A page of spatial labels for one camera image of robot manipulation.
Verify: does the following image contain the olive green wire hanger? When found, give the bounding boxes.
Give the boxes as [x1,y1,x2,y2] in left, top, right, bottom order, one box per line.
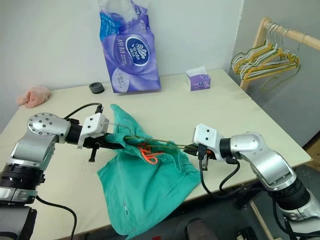
[108,122,195,151]

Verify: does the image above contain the black table clamp bracket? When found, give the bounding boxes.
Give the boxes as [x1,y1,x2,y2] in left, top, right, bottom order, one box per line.
[233,184,262,210]

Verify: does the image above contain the pink fluffy cloth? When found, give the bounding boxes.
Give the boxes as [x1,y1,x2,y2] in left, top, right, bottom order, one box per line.
[16,85,52,109]

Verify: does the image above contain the green shorts with orange drawstring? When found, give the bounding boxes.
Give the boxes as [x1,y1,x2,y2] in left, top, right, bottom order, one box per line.
[96,103,201,240]

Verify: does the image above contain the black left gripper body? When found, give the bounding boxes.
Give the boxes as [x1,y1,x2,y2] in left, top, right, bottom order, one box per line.
[83,134,113,162]

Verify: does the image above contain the bunch of wire hangers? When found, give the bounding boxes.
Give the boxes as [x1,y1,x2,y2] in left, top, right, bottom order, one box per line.
[231,22,297,76]

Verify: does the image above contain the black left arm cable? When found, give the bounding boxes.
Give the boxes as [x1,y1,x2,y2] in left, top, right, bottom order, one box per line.
[62,102,105,121]

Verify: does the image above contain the orange cord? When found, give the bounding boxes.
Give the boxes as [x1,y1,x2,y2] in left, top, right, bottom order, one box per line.
[138,142,159,165]

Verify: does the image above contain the wooden clothes rack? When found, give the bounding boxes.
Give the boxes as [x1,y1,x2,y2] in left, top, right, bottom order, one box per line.
[239,16,320,91]

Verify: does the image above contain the large tissue paper pack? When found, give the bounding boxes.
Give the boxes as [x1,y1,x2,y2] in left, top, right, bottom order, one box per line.
[98,0,163,94]

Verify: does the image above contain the dark rounded shape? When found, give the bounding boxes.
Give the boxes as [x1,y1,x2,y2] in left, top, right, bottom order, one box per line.
[185,217,217,240]

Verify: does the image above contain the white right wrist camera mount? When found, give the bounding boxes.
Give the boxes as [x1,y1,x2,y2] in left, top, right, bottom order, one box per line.
[191,123,223,161]

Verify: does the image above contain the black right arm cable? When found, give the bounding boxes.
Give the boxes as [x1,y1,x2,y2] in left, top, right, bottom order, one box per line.
[197,144,241,200]

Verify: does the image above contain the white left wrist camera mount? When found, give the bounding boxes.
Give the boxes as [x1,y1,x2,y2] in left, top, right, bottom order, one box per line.
[76,112,110,150]

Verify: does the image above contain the small purple tissue box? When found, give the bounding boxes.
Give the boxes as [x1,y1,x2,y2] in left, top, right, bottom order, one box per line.
[185,66,211,92]

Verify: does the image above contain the wooden table leg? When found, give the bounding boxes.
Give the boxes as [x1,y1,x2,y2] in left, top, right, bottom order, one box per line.
[249,199,274,240]

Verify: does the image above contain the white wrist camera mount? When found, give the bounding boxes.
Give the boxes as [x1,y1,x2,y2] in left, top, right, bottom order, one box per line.
[76,112,110,150]
[191,123,223,161]

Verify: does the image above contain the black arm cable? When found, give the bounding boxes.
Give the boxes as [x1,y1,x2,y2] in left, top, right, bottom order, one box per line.
[197,144,241,200]
[62,102,105,121]

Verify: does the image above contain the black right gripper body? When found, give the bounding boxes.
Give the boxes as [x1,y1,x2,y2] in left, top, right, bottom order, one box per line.
[191,144,220,161]

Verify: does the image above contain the black robot body cable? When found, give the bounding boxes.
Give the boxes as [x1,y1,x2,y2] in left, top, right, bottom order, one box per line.
[271,198,295,240]
[36,194,77,240]

